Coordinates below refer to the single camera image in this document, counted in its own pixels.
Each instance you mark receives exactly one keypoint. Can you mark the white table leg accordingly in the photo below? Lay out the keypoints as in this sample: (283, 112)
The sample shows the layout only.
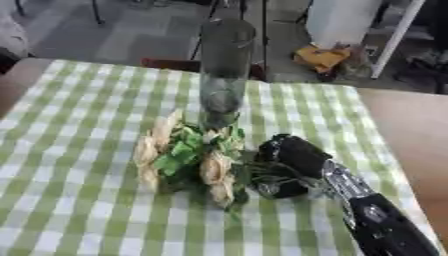
(395, 38)

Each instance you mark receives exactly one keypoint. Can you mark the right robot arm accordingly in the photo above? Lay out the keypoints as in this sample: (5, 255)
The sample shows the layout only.
(373, 213)

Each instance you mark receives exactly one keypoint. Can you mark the dark red chair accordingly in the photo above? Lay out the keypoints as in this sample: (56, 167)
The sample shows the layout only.
(186, 66)

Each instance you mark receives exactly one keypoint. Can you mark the yellow bag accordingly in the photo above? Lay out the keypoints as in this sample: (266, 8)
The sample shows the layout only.
(322, 58)

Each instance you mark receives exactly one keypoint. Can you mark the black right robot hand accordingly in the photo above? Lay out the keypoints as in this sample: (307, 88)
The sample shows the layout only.
(294, 151)

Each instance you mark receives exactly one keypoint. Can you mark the white panel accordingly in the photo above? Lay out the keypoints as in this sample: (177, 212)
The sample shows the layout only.
(341, 21)

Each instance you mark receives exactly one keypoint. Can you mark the tall clear glass vase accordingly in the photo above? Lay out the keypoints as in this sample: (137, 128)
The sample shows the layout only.
(224, 73)

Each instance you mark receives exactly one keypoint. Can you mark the black chair leg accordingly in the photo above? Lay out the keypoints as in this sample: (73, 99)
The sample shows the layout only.
(97, 11)

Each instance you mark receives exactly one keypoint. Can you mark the cream artificial flower bouquet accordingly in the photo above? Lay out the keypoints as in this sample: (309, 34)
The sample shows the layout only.
(192, 156)

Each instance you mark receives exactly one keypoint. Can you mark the black tripod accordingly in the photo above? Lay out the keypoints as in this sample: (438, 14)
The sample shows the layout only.
(245, 30)

